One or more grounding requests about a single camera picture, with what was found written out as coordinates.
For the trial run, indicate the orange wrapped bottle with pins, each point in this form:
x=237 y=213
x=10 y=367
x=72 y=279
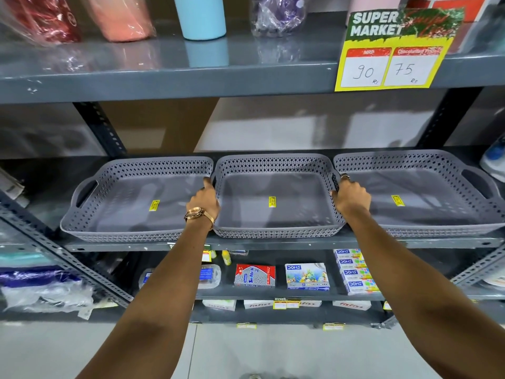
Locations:
x=122 y=17

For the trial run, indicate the gold wristwatch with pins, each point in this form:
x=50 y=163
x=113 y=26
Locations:
x=199 y=215

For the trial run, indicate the person's right hand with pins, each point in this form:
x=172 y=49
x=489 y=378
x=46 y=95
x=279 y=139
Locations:
x=352 y=197

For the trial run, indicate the white colourful crayon box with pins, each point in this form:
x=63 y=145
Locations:
x=361 y=287
x=356 y=273
x=348 y=254
x=352 y=263

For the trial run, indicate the yellow green price sign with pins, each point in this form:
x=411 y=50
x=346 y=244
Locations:
x=394 y=47

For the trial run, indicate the yellow shelf price tag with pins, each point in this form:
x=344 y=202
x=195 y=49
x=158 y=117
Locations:
x=333 y=326
x=286 y=304
x=246 y=325

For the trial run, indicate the clear plastic case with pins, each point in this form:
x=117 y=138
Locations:
x=208 y=276

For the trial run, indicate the small yellow bottle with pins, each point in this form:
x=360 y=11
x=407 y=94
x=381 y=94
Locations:
x=226 y=258

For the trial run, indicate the white blue item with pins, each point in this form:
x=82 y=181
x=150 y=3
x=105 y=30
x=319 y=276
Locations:
x=495 y=159

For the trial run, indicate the orange white box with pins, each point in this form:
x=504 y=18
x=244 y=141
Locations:
x=469 y=5

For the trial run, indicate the red wrapped bottle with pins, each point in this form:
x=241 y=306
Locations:
x=43 y=17

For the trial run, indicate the white flat box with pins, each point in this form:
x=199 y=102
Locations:
x=219 y=305
x=352 y=305
x=257 y=304

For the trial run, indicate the purple wrapped bottle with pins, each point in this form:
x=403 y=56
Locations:
x=278 y=13

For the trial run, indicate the person's left fingers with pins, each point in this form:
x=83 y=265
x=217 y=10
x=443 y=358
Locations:
x=207 y=183

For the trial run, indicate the grey perforated plastic tray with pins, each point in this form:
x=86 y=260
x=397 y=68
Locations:
x=276 y=217
x=126 y=209
x=430 y=193

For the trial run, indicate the light blue bottle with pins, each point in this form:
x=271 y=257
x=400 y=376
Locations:
x=199 y=15

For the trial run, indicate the blue white crayon box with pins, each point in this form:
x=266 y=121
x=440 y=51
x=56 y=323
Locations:
x=307 y=277

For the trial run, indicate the person's right forearm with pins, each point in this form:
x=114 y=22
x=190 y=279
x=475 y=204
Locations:
x=418 y=296

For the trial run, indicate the grey metal shelf rack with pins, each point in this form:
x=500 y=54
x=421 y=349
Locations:
x=157 y=70

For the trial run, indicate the red grey stationery box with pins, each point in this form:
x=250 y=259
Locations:
x=254 y=275

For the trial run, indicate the person's right fingers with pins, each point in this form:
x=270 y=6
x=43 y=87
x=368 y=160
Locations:
x=345 y=180

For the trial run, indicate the person's left forearm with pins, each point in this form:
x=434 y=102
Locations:
x=157 y=303

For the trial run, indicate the person's left hand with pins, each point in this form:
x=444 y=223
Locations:
x=205 y=203

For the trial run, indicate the clear plastic wrapped packets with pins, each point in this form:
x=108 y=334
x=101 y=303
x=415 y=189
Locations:
x=43 y=292

